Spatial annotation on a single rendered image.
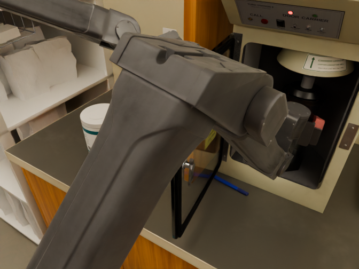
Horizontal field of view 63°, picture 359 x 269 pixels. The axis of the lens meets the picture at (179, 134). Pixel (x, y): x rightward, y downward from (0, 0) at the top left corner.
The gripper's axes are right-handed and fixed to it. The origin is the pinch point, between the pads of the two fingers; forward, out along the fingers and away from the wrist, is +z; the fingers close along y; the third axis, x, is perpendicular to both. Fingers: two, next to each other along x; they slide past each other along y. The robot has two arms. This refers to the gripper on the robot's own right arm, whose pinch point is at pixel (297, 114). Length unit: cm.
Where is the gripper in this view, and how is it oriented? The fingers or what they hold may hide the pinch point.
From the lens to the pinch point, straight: 84.3
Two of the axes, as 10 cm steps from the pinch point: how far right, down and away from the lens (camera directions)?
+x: -0.4, 8.3, 5.5
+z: 5.2, -4.6, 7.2
